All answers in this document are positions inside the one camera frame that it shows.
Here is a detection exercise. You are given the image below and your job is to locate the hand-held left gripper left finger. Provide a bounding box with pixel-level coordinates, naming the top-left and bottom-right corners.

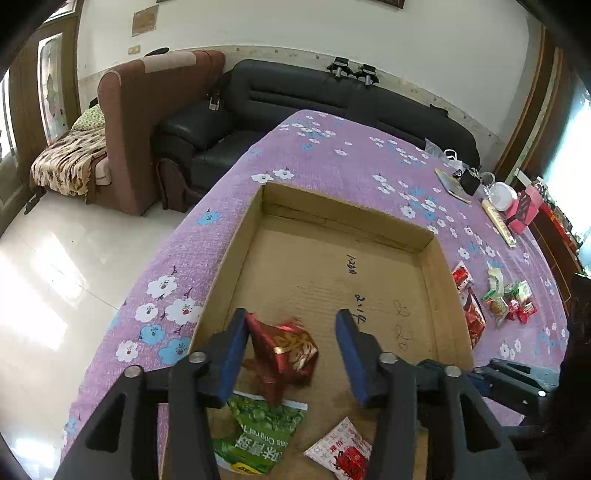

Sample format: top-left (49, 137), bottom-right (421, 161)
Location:
top-left (53, 308), bottom-right (250, 480)

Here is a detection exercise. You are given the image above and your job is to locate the thin notebook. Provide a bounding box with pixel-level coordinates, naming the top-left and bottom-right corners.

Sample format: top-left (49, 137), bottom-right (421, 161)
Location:
top-left (434, 168), bottom-right (472, 205)

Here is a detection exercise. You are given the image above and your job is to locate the brown patterned blanket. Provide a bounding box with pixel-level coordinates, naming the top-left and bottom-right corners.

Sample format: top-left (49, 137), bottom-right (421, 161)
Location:
top-left (30, 127), bottom-right (109, 197)

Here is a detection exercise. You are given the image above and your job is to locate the cardboard box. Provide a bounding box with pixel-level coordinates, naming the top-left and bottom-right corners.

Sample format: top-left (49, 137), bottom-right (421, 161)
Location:
top-left (159, 181), bottom-right (476, 480)

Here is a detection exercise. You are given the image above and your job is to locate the black leather sofa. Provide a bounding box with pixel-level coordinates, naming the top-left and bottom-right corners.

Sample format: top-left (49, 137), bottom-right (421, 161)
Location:
top-left (154, 59), bottom-right (481, 199)

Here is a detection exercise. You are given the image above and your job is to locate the green floral pillow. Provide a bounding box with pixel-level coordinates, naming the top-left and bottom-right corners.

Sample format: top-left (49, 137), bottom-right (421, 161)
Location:
top-left (71, 105), bottom-right (106, 131)

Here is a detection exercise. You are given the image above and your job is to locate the black pouch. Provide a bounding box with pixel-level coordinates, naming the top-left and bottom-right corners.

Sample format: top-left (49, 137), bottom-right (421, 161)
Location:
top-left (459, 167), bottom-right (483, 195)

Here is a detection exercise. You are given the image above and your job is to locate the wooden door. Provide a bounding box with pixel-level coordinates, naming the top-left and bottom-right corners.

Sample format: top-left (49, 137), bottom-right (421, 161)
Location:
top-left (0, 14), bottom-right (81, 232)

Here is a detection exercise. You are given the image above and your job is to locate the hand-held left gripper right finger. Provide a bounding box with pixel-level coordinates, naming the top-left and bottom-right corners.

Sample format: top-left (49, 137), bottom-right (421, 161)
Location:
top-left (336, 308), bottom-right (529, 480)

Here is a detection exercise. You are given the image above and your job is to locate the dark brown bag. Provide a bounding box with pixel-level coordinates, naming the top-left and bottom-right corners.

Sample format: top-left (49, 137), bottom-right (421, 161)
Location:
top-left (157, 157), bottom-right (197, 213)

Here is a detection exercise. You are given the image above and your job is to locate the gold tube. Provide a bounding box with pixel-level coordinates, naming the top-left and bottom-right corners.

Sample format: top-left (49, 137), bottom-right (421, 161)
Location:
top-left (480, 198), bottom-right (518, 249)

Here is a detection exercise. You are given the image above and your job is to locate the wooden wall plaque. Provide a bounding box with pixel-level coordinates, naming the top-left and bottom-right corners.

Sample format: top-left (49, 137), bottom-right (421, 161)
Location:
top-left (131, 6), bottom-right (158, 38)

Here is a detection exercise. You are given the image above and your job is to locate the small red candy packet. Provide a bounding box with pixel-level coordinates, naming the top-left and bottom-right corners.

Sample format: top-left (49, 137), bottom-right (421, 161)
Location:
top-left (508, 300), bottom-right (539, 324)

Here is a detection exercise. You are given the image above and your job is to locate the clear plastic bag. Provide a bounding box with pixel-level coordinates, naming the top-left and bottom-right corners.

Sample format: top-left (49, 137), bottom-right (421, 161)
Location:
top-left (425, 138), bottom-right (462, 169)

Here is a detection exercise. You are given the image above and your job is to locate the wooden side cabinet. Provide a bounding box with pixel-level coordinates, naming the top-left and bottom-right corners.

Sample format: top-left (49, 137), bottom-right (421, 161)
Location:
top-left (526, 203), bottom-right (587, 278)

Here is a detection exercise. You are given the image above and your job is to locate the clear orange snack packet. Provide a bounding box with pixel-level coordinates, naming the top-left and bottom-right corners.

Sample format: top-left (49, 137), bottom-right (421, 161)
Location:
top-left (482, 295), bottom-right (509, 328)

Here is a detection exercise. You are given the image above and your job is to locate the brown armchair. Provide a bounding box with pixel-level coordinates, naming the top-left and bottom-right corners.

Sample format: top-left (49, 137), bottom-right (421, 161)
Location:
top-left (85, 50), bottom-right (226, 217)

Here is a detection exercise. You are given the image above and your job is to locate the white red snack packet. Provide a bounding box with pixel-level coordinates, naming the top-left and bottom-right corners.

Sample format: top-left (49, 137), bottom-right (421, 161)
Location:
top-left (304, 416), bottom-right (372, 480)

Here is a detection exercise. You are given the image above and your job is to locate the large green snack packet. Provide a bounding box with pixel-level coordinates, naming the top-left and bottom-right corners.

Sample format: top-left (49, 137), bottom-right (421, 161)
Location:
top-left (212, 391), bottom-right (309, 476)

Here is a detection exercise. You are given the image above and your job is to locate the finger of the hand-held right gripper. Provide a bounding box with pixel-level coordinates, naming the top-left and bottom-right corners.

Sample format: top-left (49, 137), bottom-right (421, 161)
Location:
top-left (489, 357), bottom-right (536, 376)
top-left (462, 367), bottom-right (552, 416)

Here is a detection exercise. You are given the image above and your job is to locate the long red snack bar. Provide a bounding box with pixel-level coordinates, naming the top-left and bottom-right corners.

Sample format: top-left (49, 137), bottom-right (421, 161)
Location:
top-left (462, 288), bottom-right (486, 348)

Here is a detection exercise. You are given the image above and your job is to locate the black clamp device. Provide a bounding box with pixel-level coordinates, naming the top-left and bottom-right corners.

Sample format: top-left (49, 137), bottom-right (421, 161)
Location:
top-left (326, 56), bottom-right (354, 78)
top-left (353, 64), bottom-right (380, 88)

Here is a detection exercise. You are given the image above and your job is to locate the pink box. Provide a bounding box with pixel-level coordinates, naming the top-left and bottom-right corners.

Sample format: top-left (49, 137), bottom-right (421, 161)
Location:
top-left (503, 186), bottom-right (543, 235)

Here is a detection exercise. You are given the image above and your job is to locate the white round container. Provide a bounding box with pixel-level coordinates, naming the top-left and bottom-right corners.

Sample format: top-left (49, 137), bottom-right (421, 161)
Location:
top-left (487, 182), bottom-right (519, 212)

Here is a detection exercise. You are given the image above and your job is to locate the purple floral tablecloth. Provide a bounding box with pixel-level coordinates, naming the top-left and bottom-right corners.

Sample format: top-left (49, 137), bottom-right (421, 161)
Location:
top-left (60, 109), bottom-right (571, 480)

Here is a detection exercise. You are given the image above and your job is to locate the glass window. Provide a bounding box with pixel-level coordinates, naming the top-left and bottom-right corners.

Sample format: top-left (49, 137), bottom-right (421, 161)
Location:
top-left (540, 78), bottom-right (591, 232)

